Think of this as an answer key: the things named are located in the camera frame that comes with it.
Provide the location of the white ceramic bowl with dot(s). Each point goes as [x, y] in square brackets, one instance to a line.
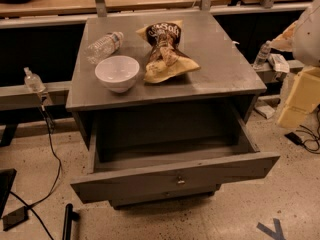
[117, 73]

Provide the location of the grey wooden drawer cabinet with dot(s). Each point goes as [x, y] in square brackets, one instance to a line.
[224, 75]

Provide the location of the wooden desk at back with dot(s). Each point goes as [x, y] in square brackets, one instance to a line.
[69, 7]

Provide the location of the black power adapter left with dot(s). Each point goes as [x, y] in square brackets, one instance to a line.
[15, 218]

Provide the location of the black power adapter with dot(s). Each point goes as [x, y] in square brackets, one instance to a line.
[294, 138]
[15, 218]

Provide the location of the clear plastic water bottle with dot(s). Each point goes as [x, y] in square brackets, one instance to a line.
[103, 47]

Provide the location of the black panel at left edge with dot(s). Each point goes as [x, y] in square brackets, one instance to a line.
[7, 177]

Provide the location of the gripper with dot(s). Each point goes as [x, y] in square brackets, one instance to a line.
[308, 39]

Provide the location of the black post bottom left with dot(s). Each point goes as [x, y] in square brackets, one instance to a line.
[69, 216]

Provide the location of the small clear bottle on left rail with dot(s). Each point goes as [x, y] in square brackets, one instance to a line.
[33, 81]

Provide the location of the white packet on right rail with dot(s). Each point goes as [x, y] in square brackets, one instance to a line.
[278, 63]

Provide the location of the white box under rail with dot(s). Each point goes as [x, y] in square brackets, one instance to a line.
[264, 109]

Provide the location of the small water bottle right rail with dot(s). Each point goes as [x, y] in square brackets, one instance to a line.
[262, 55]

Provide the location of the grey top drawer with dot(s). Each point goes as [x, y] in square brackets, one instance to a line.
[164, 151]

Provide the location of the black power adapter right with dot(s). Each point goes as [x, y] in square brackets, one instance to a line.
[294, 138]

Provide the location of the yellow brown chip bag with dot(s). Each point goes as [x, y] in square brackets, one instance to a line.
[165, 60]

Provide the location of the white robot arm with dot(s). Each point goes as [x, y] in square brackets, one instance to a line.
[302, 38]

